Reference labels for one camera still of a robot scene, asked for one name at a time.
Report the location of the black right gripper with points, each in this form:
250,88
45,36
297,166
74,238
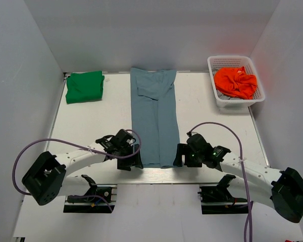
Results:
184,149

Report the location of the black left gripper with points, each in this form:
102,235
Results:
135,160

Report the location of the blue-grey t-shirt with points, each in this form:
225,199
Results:
153,115

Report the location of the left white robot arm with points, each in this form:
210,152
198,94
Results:
50,176

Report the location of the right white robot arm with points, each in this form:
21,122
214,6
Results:
281,190

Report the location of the grey cloth in basket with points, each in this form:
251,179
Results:
226,97

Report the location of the white plastic basket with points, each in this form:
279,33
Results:
235,61

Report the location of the crumpled orange t-shirt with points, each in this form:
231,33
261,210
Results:
235,82

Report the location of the folded green t-shirt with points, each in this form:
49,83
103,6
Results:
85,87

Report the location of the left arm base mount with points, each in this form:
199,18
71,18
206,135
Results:
97,200

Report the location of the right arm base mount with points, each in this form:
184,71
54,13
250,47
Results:
218,201

